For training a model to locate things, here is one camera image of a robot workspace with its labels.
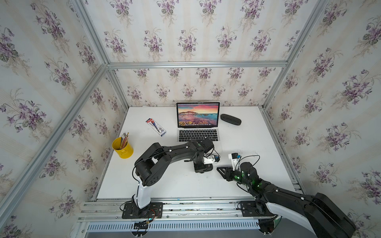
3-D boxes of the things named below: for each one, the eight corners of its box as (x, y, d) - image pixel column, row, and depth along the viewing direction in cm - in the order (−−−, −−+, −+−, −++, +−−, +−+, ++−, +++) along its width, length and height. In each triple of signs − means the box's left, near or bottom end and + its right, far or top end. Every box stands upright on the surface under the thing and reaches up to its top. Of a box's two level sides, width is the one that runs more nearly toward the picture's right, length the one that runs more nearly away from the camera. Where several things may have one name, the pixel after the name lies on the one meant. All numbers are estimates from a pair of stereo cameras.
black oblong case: (219, 121, 113) (219, 118, 110) (220, 116, 117) (221, 113, 114) (239, 126, 110) (241, 123, 107) (240, 120, 114) (241, 117, 111)
